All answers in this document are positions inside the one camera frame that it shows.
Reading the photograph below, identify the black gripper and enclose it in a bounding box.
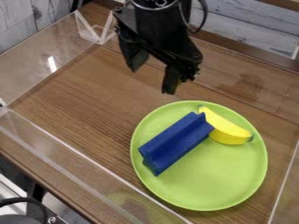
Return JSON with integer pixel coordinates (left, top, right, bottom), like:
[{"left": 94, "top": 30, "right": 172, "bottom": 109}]
[{"left": 112, "top": 0, "right": 203, "bottom": 95}]

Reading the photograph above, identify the blue block object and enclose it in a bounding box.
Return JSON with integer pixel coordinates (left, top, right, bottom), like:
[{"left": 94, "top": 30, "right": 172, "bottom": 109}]
[{"left": 137, "top": 112, "right": 213, "bottom": 176}]

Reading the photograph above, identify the green round plate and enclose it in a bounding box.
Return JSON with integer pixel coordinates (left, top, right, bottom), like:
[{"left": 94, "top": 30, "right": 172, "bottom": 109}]
[{"left": 129, "top": 101, "right": 267, "bottom": 211}]

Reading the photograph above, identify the yellow banana slice toy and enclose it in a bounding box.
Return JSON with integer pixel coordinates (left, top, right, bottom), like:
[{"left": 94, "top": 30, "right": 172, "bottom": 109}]
[{"left": 197, "top": 106, "right": 255, "bottom": 145}]

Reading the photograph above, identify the clear acrylic triangle bracket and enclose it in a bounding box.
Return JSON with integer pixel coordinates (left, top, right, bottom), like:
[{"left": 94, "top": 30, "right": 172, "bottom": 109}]
[{"left": 73, "top": 10, "right": 116, "bottom": 46}]

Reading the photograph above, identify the black clamp with cable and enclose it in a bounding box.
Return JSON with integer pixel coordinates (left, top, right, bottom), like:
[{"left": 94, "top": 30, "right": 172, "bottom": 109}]
[{"left": 0, "top": 179, "right": 69, "bottom": 224}]

